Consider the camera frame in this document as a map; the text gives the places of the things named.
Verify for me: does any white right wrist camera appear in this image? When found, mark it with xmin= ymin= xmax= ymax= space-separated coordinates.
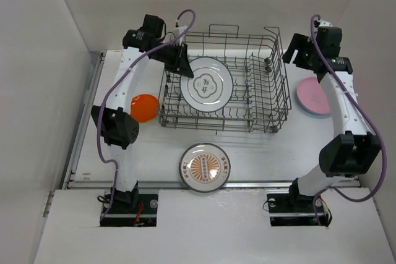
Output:
xmin=314 ymin=20 xmax=333 ymax=28

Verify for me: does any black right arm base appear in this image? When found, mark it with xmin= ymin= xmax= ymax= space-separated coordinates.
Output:
xmin=263 ymin=192 xmax=333 ymax=227

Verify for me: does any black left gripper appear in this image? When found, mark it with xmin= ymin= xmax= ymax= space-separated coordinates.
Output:
xmin=150 ymin=41 xmax=194 ymax=78

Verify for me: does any blue plate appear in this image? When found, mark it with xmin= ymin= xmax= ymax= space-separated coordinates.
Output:
xmin=299 ymin=105 xmax=331 ymax=119

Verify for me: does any grey wire dish rack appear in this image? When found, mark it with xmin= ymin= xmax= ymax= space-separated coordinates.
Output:
xmin=158 ymin=24 xmax=291 ymax=134

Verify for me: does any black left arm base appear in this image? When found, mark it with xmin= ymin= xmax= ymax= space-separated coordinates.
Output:
xmin=97 ymin=189 xmax=159 ymax=228

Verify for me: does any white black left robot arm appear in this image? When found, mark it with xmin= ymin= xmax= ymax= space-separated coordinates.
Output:
xmin=91 ymin=14 xmax=195 ymax=213

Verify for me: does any white plate green emblem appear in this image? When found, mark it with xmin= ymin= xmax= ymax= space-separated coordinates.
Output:
xmin=179 ymin=57 xmax=233 ymax=113

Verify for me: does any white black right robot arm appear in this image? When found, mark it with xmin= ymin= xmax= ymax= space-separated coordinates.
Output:
xmin=282 ymin=22 xmax=383 ymax=211

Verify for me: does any white plate orange sunburst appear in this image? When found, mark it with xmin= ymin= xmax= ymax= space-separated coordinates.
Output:
xmin=179 ymin=143 xmax=231 ymax=194

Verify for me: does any pink plate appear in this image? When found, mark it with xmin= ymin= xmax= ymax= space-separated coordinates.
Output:
xmin=296 ymin=77 xmax=330 ymax=116

